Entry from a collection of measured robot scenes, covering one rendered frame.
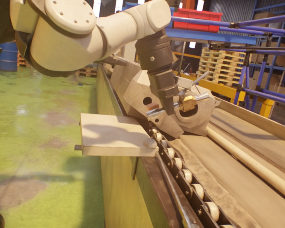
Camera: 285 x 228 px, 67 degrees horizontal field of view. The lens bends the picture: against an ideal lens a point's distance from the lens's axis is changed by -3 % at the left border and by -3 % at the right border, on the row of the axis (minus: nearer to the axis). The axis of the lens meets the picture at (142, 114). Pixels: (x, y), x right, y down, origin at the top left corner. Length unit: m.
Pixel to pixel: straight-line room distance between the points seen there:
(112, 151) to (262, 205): 0.40
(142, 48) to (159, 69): 0.07
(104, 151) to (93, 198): 1.15
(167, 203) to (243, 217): 0.18
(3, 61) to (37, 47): 7.15
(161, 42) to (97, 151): 0.33
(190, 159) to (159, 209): 0.32
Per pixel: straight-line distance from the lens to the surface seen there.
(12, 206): 1.71
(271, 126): 1.41
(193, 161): 0.75
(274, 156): 1.03
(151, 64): 0.56
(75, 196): 1.76
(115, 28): 0.43
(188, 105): 0.64
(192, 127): 0.97
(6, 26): 0.72
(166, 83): 0.57
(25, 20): 0.42
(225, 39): 1.53
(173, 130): 0.88
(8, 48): 7.51
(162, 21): 0.55
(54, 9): 0.35
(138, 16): 0.50
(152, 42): 0.55
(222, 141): 0.93
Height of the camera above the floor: 1.05
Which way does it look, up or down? 15 degrees down
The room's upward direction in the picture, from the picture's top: 9 degrees clockwise
